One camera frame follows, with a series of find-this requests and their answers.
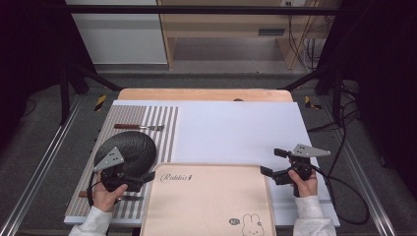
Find grey striped placemat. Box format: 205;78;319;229
64;104;180;219

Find wooden table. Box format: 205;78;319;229
117;88;294;102

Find person's right hand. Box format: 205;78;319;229
287;169;319;199

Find black horizontal frame bar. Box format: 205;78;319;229
65;4;342;16

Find hanging background cables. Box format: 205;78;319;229
286;1;328;72

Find knife with wooden handle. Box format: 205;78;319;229
78;191;146;202

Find white cabinet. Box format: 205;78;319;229
64;0;168;65

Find person's left hand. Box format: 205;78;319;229
92;170;129;213

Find yellow black tape strip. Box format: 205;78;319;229
93;94;108;112
304;95;323;110

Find black floor cables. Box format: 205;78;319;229
308;82;362;132

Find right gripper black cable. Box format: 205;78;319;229
309;163;371;226

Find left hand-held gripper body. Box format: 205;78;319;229
92;147;146;194

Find black round plate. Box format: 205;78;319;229
93;130;157;180

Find dark curtain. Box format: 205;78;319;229
314;0;417;198
0;0;96;148

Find black metal stand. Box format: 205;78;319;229
58;62;122;126
281;62;345;126

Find beige tray with rabbit print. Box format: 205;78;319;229
140;162;277;236

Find aluminium rail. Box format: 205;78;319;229
340;131;397;236
0;94;83;236

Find wooden shelf unit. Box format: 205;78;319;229
156;0;332;71

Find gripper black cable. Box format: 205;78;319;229
86;180;101;207
309;163;371;226

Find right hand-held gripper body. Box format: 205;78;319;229
273;143;332;187

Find white board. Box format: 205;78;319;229
63;99;341;228

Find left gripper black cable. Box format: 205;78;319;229
86;180;101;207

